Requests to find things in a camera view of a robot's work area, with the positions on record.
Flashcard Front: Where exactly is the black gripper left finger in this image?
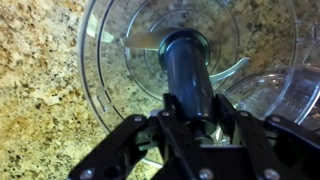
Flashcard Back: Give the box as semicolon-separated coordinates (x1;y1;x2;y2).
65;93;201;180

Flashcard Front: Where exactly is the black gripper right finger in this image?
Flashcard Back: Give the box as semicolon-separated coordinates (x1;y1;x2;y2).
214;93;320;180

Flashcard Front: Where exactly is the dark-shaft food processor blade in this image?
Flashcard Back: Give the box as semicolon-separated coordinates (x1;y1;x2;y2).
118;26;252;141

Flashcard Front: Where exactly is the clear food processor jar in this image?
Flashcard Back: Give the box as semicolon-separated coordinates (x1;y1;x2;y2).
78;0;320;168

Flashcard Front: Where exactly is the clear glass measuring cup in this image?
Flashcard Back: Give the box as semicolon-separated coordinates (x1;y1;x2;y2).
224;64;320;126

